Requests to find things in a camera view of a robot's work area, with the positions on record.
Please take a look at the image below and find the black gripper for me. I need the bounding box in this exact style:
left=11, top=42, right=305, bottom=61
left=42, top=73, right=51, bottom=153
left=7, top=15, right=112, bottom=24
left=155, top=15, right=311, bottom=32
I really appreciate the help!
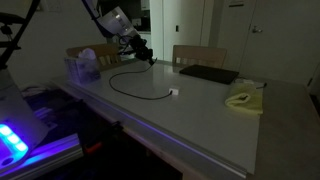
left=128, top=34, right=158, bottom=66

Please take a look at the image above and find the black charger cable white plug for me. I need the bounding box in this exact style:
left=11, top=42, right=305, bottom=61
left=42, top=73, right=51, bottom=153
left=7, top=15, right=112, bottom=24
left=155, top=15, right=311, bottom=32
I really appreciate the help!
left=108, top=61, right=181, bottom=101

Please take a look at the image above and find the white kitchen cabinet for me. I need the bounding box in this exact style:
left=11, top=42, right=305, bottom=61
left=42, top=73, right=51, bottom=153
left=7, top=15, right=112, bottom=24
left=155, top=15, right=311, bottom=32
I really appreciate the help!
left=138, top=30, right=153, bottom=51

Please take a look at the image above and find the wooden chair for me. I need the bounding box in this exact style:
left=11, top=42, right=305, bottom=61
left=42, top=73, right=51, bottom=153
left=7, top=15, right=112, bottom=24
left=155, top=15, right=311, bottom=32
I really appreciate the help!
left=65, top=43, right=123, bottom=72
left=172, top=44, right=228, bottom=69

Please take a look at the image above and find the black laptop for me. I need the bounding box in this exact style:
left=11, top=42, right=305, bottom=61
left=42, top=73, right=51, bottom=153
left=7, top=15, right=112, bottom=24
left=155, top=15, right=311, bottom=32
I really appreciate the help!
left=179, top=64, right=240, bottom=85

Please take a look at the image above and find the white tissue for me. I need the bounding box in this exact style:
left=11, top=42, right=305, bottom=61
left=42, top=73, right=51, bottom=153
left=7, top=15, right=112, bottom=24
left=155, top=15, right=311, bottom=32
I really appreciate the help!
left=79, top=47, right=98, bottom=61

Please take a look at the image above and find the marbled grey tissue box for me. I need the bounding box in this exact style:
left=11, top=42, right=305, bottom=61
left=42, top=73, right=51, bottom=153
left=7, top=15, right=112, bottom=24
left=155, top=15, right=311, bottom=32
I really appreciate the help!
left=64, top=55, right=102, bottom=86

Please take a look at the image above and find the white board mat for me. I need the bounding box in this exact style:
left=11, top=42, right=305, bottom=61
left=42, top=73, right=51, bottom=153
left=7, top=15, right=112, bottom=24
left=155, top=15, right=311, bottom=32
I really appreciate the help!
left=66, top=59, right=268, bottom=177

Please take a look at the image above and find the yellow cloth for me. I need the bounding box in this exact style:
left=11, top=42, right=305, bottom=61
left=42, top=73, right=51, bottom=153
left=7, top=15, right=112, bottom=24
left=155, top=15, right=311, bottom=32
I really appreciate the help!
left=224, top=83, right=264, bottom=116

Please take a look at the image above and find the red clamp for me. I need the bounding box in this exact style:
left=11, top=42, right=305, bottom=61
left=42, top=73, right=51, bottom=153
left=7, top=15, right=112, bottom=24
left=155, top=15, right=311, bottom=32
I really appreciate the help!
left=83, top=141, right=103, bottom=155

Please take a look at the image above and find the white room door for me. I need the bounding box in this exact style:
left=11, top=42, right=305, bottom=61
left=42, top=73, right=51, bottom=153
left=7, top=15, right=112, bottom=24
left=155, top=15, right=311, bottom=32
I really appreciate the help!
left=240, top=0, right=320, bottom=86

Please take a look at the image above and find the blue lit white device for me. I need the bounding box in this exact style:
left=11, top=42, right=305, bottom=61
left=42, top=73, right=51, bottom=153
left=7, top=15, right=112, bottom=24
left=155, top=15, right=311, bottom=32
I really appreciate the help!
left=0, top=122, right=31, bottom=168

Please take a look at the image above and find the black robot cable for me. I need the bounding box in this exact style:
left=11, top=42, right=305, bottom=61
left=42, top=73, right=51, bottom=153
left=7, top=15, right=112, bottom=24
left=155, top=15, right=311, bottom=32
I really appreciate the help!
left=117, top=35, right=135, bottom=56

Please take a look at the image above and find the wall sign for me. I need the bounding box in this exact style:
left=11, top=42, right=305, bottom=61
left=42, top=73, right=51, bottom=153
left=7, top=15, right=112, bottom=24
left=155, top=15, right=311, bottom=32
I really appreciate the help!
left=228, top=0, right=245, bottom=8

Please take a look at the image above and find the metal door handle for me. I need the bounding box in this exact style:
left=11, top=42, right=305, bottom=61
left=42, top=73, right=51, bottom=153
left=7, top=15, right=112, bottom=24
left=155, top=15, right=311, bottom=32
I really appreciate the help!
left=251, top=25, right=264, bottom=35

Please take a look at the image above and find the aluminium frame rail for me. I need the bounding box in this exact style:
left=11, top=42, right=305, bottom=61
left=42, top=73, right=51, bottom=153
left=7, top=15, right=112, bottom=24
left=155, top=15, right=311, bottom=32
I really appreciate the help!
left=0, top=132, right=84, bottom=180

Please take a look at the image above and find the black camera stand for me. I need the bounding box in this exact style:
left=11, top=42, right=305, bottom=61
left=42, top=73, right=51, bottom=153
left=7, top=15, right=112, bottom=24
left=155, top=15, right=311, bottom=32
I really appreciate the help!
left=0, top=12, right=26, bottom=51

